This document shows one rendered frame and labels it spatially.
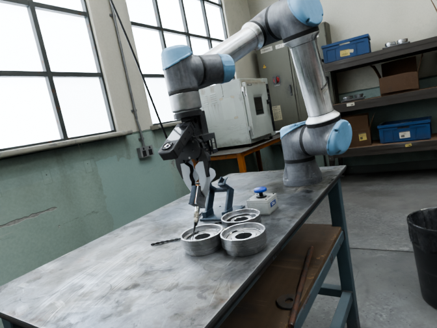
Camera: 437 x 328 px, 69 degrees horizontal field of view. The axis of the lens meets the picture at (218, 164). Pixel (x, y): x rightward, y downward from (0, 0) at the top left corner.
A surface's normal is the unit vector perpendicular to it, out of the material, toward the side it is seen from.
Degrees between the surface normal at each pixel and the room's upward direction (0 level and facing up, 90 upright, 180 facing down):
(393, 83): 83
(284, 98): 90
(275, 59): 90
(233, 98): 90
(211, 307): 0
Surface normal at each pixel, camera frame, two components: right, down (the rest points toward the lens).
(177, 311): -0.18, -0.97
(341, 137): 0.62, 0.12
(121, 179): 0.83, -0.08
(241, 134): -0.54, 0.21
